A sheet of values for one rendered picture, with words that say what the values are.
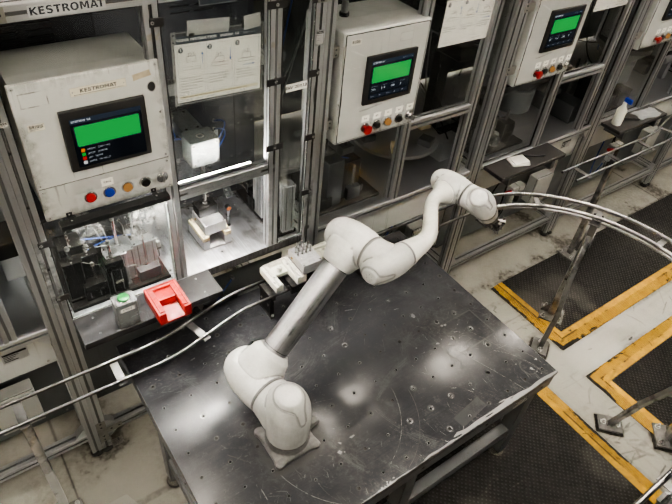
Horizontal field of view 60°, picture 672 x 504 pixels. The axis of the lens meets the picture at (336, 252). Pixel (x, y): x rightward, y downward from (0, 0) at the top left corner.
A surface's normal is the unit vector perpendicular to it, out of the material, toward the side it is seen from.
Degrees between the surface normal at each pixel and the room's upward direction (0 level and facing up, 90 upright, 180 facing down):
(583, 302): 0
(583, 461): 0
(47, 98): 90
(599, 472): 0
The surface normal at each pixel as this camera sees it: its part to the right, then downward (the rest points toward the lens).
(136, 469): 0.09, -0.74
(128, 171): 0.57, 0.59
